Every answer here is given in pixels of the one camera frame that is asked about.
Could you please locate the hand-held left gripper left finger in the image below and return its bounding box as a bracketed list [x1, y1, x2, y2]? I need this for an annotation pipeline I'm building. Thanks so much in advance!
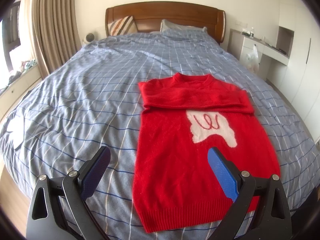
[26, 146, 112, 240]

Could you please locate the wooden bed headboard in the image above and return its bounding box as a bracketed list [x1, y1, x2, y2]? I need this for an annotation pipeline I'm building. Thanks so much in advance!
[105, 1, 227, 46]

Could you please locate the pile of clothes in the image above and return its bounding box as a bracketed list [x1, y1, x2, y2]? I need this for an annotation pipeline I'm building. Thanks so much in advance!
[0, 59, 38, 93]

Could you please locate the grey pillow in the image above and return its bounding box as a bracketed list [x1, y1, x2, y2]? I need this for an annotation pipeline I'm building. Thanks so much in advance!
[160, 19, 208, 33]

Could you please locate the blue checked duvet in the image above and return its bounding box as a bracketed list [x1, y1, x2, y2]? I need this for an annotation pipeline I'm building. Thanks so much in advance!
[0, 27, 320, 240]

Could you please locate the red knitted sweater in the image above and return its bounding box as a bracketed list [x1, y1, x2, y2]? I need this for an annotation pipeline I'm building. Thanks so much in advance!
[134, 72, 282, 233]

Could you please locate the beige curtain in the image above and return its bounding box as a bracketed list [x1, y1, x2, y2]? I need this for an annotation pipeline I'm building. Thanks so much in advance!
[31, 0, 82, 74]

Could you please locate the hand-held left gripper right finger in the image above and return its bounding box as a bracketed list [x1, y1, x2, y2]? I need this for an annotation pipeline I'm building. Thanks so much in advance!
[207, 147, 292, 240]

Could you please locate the white desk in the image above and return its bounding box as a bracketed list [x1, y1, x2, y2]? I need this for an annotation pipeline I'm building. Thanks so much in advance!
[227, 28, 290, 68]

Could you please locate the striped cushion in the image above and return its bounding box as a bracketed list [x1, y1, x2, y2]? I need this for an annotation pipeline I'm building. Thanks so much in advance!
[107, 15, 138, 37]

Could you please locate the white wardrobe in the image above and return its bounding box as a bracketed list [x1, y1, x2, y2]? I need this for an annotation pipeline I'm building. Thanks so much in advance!
[265, 2, 320, 120]

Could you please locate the white plastic bag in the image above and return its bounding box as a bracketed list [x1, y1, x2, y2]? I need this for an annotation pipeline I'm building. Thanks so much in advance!
[245, 44, 259, 72]

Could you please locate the white window seat cabinet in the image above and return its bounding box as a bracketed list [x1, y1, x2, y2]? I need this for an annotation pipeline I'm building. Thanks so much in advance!
[0, 65, 43, 120]

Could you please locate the window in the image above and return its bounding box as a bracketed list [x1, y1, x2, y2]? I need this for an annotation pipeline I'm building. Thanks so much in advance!
[0, 0, 23, 73]

